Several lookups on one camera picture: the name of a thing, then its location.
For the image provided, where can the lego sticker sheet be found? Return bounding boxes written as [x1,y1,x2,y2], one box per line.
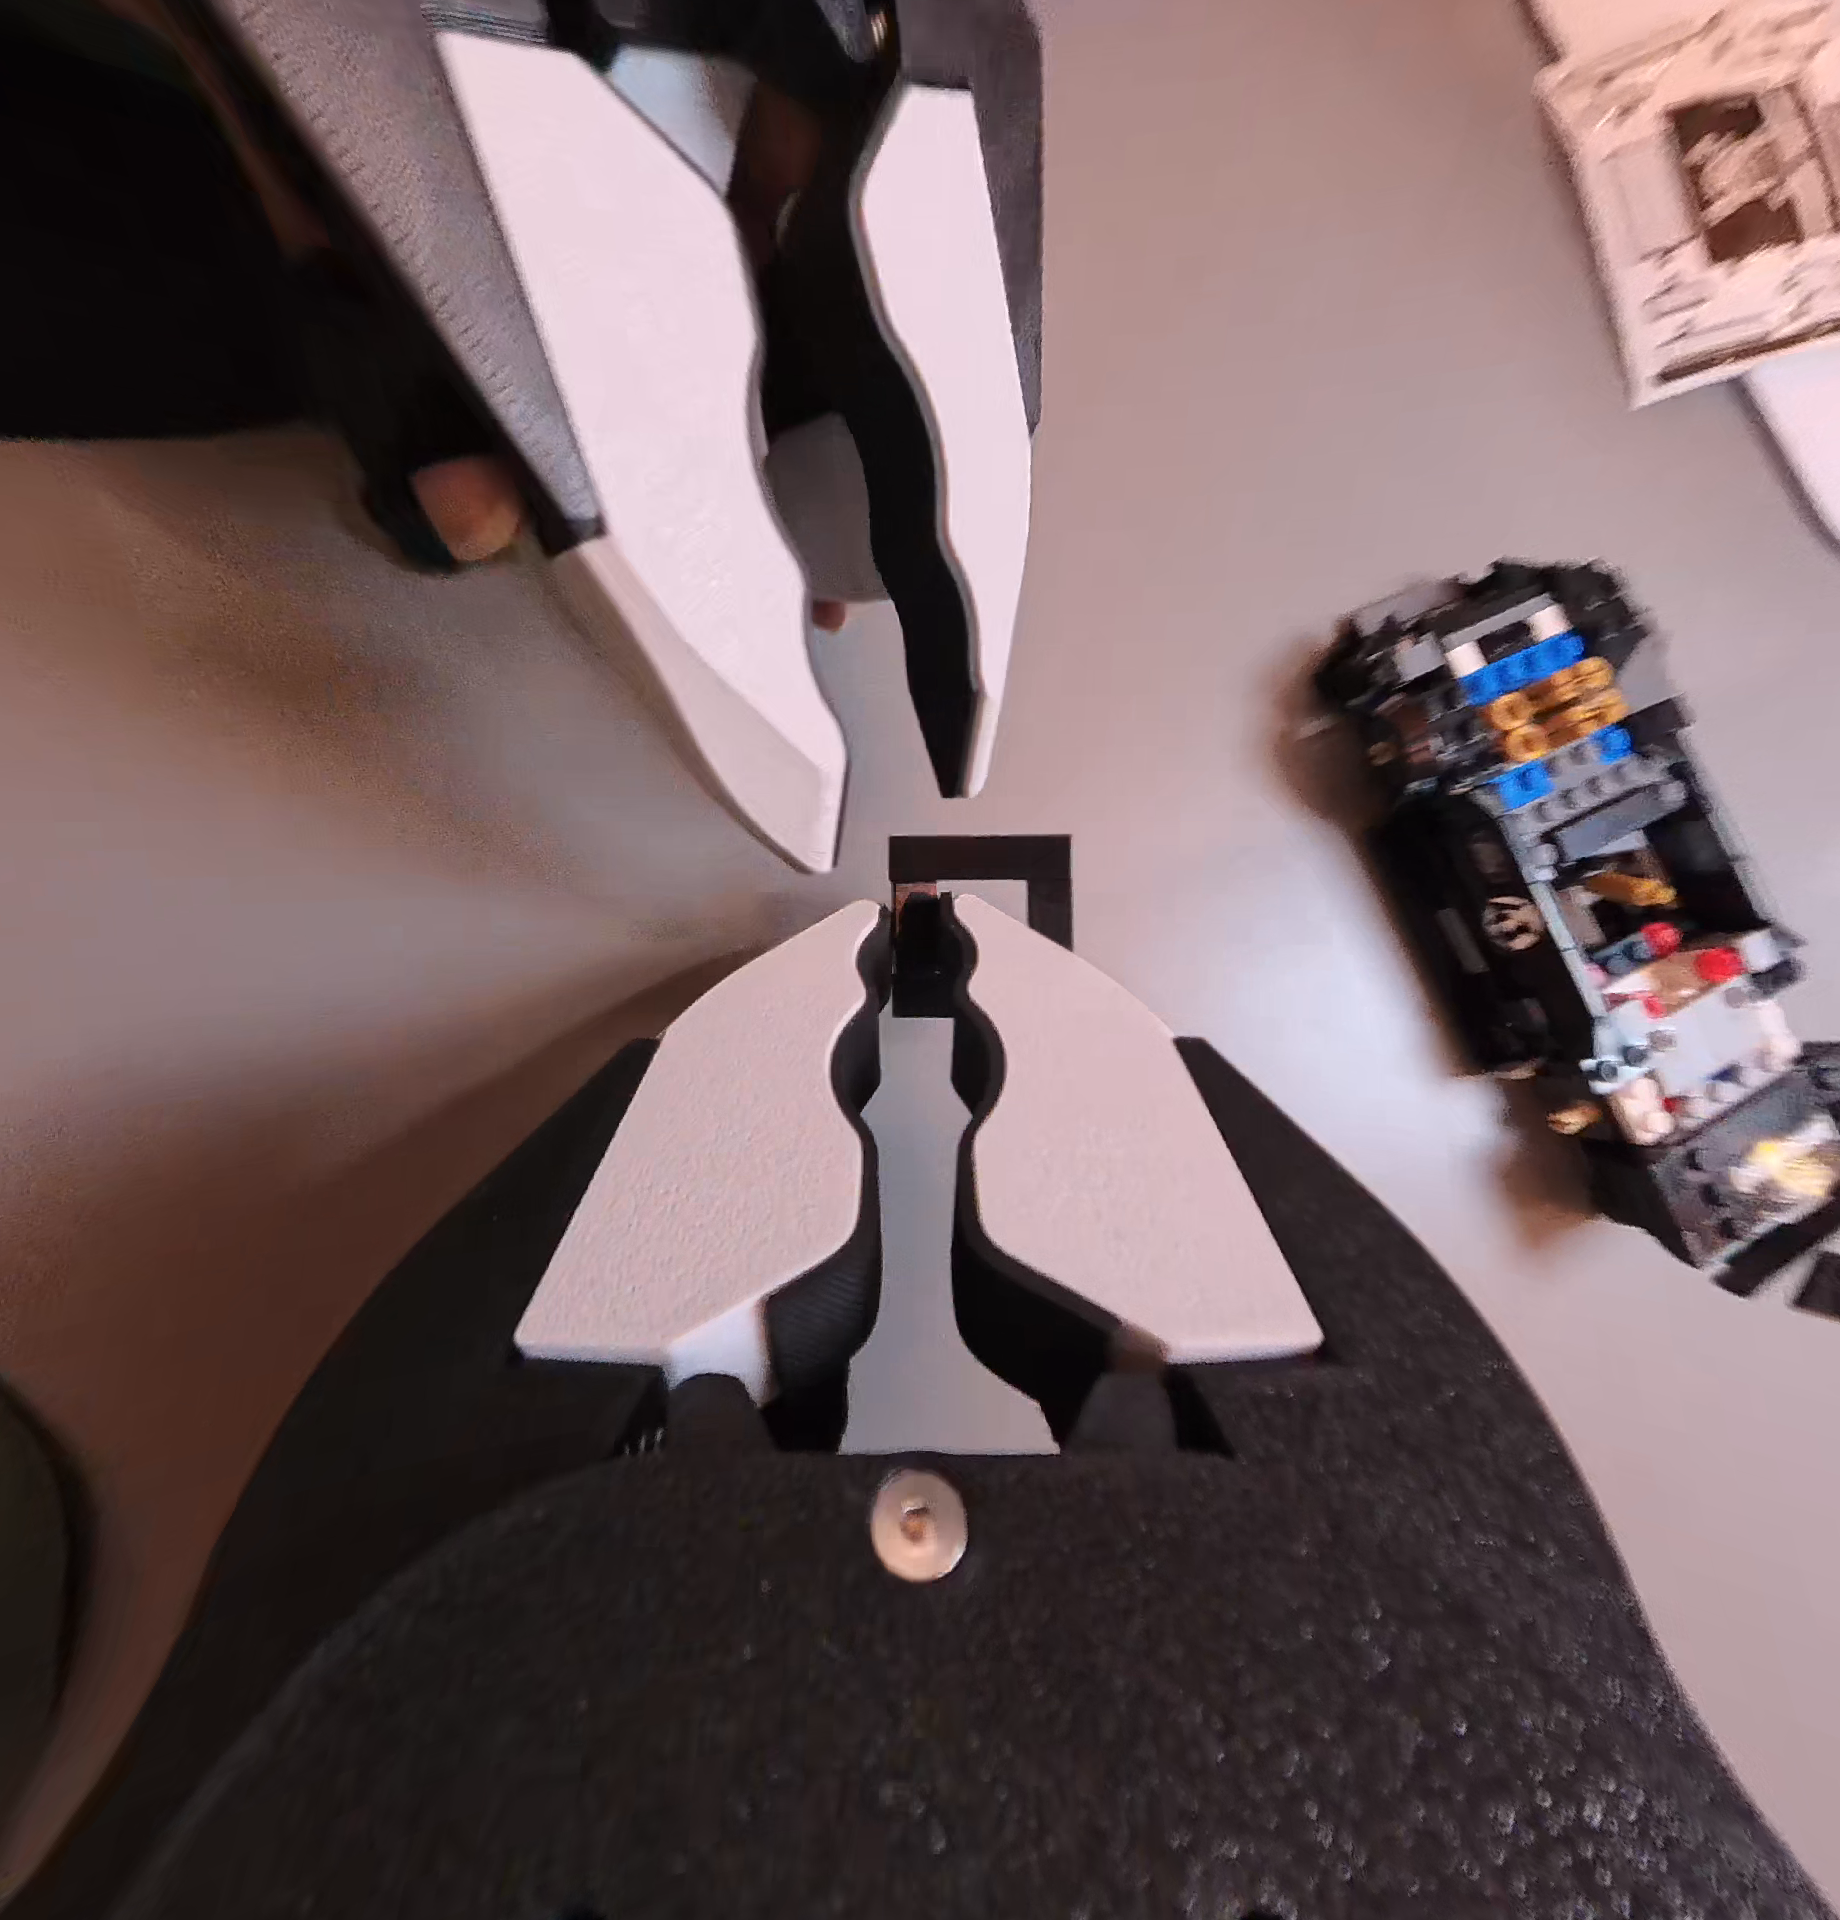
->
[1535,0,1840,407]

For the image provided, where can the person's left hand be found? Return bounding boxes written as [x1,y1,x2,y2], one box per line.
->
[404,451,532,572]

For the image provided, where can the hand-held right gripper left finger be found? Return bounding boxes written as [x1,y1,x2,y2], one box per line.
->
[516,896,916,1413]

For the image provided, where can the person's green garment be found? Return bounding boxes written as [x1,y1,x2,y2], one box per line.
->
[0,1351,89,1878]

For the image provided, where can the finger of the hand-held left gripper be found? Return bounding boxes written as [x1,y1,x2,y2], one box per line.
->
[849,76,1037,805]
[436,31,852,878]

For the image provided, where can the lego car model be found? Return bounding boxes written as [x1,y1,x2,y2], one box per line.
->
[1311,554,1840,1298]

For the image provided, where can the black lego frame assembly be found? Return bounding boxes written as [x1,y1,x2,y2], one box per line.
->
[885,836,1071,1022]

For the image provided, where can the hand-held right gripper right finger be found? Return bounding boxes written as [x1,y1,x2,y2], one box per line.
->
[921,896,1322,1413]

